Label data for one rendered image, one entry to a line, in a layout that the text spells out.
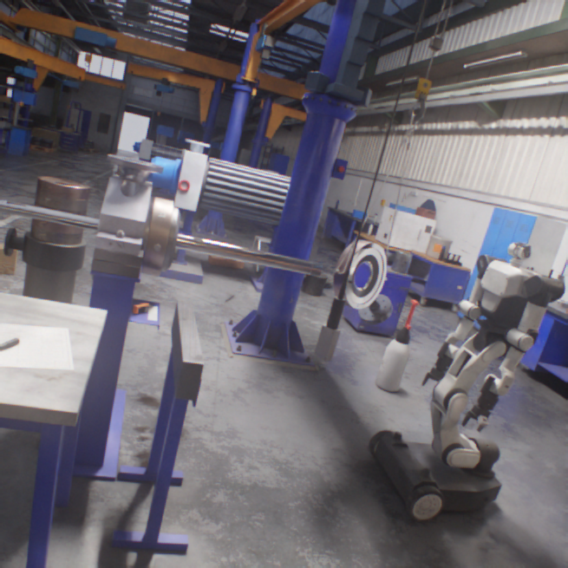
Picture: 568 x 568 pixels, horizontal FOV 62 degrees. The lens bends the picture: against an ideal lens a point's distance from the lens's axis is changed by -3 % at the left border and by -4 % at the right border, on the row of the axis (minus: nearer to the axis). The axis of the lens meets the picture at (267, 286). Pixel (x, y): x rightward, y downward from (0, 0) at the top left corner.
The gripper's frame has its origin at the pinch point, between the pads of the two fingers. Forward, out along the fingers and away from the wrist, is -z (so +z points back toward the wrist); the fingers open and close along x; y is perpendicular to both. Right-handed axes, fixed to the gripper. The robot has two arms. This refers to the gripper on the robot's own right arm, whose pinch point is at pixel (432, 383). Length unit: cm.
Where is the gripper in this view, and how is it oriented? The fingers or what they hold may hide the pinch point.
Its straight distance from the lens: 306.7
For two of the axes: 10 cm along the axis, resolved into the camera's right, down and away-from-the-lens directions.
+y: 1.8, 2.8, -9.4
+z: 4.3, -8.9, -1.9
